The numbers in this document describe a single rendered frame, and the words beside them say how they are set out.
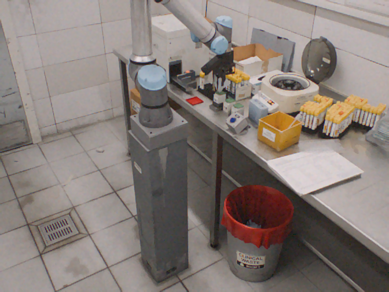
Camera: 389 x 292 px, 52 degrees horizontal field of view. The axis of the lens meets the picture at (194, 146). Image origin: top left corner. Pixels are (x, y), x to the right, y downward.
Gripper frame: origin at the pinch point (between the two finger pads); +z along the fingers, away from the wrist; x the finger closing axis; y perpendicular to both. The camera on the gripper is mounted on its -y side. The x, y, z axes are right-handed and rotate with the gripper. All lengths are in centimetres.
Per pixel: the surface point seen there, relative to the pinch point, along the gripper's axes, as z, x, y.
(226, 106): 5.5, -7.6, -0.2
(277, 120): 4.0, -32.6, 9.6
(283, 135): 2.0, -46.1, -0.1
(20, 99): 55, 164, -68
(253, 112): 4.1, -21.3, 5.3
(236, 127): 4.9, -26.2, -8.8
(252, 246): 67, -43, -7
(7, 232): 97, 70, -108
